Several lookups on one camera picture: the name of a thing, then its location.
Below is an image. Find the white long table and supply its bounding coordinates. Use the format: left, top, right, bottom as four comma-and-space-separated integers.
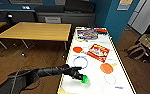
56, 26, 137, 94

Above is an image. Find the red round striker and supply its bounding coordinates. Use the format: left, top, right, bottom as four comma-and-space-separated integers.
72, 46, 84, 54

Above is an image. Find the orange round striker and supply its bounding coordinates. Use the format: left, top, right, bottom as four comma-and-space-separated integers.
99, 63, 115, 75

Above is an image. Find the colourful printed game box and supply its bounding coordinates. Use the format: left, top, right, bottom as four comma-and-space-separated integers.
76, 28, 99, 41

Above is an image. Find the flat red packet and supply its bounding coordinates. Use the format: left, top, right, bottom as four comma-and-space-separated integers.
95, 28, 109, 35

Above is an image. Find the dark bench sofa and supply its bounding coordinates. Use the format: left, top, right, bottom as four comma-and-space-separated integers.
34, 0, 97, 28

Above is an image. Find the tan backpack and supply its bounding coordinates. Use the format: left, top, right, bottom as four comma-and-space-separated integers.
124, 44, 147, 62

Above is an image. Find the brown cardboard box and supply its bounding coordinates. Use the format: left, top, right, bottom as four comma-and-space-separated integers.
138, 34, 150, 51

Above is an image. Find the small white ledge device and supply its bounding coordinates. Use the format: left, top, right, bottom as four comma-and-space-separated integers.
21, 5, 31, 11

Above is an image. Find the small black round object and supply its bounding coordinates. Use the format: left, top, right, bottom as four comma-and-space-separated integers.
6, 12, 14, 20

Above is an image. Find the yellow wall sign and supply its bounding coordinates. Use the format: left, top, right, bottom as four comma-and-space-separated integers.
116, 0, 133, 13

